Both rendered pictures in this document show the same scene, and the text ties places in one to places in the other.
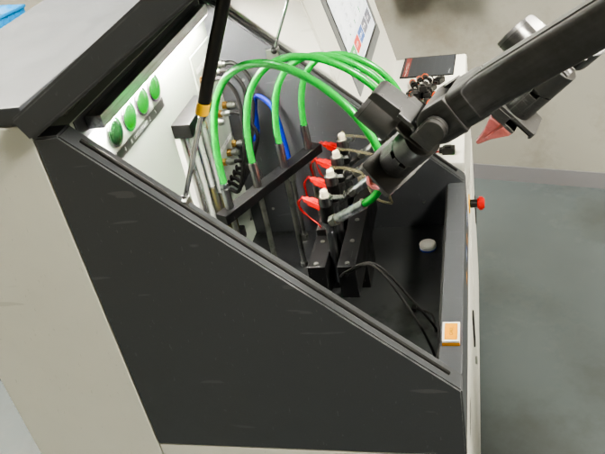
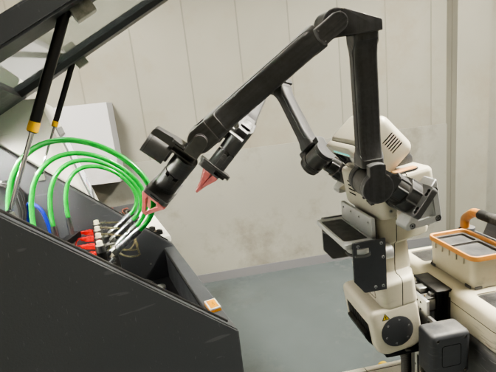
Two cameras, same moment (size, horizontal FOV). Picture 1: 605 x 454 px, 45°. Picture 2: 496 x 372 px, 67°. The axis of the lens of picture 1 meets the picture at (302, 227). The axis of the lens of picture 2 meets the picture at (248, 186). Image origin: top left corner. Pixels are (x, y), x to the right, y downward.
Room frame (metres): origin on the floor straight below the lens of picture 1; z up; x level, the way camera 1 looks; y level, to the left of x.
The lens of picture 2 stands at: (0.19, 0.26, 1.46)
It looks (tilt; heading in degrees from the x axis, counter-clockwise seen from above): 13 degrees down; 320
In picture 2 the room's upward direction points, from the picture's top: 6 degrees counter-clockwise
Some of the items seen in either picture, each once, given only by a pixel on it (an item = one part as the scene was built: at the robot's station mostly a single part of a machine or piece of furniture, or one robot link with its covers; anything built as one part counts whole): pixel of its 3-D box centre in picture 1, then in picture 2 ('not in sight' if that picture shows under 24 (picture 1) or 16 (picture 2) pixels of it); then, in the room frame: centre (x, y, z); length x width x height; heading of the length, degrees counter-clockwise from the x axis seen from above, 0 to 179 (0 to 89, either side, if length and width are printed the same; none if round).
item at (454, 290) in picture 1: (455, 292); (193, 299); (1.16, -0.28, 0.87); 0.62 x 0.04 x 0.16; 163
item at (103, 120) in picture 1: (156, 57); not in sight; (1.31, 0.20, 1.43); 0.54 x 0.03 x 0.02; 163
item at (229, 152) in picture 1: (221, 112); not in sight; (1.54, 0.13, 1.20); 0.13 x 0.03 x 0.31; 163
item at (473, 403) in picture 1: (473, 432); not in sight; (1.16, -0.30, 0.44); 0.65 x 0.02 x 0.68; 163
